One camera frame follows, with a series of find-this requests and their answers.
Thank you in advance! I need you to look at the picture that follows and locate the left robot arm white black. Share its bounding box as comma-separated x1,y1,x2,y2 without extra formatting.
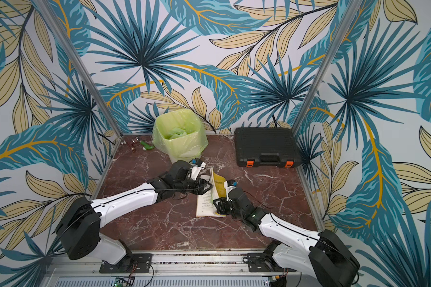
55,159,213,271

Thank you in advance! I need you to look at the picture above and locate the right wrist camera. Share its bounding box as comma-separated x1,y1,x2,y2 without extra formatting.
223,179,238,202

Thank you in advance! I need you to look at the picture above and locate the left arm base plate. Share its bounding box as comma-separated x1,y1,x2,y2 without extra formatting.
99,253,153,274

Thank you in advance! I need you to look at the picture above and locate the yellow cover book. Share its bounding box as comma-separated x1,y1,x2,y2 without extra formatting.
196,168,226,218

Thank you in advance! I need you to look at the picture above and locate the green small bottle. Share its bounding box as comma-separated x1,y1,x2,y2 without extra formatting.
140,141,154,151

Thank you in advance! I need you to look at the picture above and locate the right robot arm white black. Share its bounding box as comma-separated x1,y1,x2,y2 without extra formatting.
213,187,360,287

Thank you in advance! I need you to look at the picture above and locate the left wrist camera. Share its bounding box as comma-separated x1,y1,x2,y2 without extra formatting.
189,159,206,181

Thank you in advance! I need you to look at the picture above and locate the white bin green bag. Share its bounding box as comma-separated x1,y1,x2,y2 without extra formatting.
152,109,208,163

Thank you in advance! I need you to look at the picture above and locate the black plastic tool case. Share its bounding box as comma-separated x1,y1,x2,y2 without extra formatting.
234,127,302,168

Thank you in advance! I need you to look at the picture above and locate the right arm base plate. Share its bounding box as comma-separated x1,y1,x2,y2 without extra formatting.
243,253,296,273

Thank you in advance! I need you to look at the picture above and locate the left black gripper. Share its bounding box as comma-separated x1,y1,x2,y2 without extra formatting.
175,176,214,195

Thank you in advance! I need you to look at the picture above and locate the aluminium front rail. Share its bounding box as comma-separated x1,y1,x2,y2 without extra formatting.
40,249,320,287

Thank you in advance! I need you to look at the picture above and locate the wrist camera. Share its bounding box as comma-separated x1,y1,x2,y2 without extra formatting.
189,159,206,181
223,179,238,202

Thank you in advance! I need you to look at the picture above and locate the green circuit board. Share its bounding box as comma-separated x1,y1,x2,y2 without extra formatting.
113,277,135,287

